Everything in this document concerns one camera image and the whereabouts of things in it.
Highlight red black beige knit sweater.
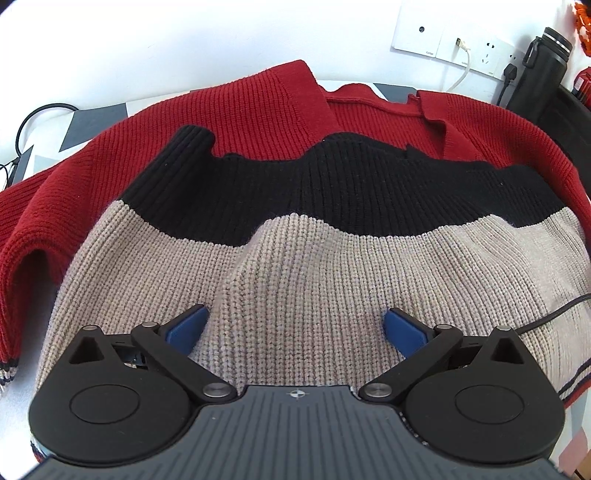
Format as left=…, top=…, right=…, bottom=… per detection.
left=0, top=58, right=591, bottom=462

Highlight geometric pattern tablecloth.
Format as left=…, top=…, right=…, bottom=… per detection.
left=0, top=82, right=591, bottom=480

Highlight black cabinet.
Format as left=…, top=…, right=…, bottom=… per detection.
left=537, top=86, right=591, bottom=195

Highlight black water bottle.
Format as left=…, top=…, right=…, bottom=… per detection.
left=507, top=27, right=572, bottom=123

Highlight red vase orange flowers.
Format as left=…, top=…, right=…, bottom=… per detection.
left=572, top=0, right=590, bottom=106

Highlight black cable on left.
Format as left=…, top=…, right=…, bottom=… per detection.
left=0, top=102, right=80, bottom=186

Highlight black plug and cable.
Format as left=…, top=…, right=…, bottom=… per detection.
left=493, top=63, right=519, bottom=107

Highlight white plugged cable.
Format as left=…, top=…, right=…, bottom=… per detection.
left=445, top=37, right=472, bottom=93

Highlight white wall socket panel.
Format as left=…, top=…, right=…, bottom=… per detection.
left=391, top=17, right=525, bottom=80

